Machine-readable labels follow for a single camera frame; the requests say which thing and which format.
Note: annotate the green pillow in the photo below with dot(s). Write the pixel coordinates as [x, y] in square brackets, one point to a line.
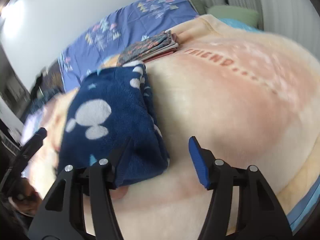
[232, 15]

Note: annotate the navy star print fleece garment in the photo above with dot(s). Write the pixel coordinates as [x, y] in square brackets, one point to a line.
[112, 120]

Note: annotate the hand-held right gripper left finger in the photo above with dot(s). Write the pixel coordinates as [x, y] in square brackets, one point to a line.
[100, 180]

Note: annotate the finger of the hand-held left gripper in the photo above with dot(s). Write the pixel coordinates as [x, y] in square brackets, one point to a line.
[30, 152]

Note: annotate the peach printed blanket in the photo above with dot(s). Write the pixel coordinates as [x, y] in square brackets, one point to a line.
[225, 100]

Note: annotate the purple triangle print bed sheet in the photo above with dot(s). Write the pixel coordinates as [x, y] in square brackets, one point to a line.
[112, 25]

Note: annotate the person's left hand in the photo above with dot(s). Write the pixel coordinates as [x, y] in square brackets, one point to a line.
[26, 197]

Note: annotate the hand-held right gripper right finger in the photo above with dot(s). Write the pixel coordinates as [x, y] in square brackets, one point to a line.
[197, 160]

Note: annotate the stack of folded clothes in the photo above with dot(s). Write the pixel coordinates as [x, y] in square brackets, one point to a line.
[150, 47]

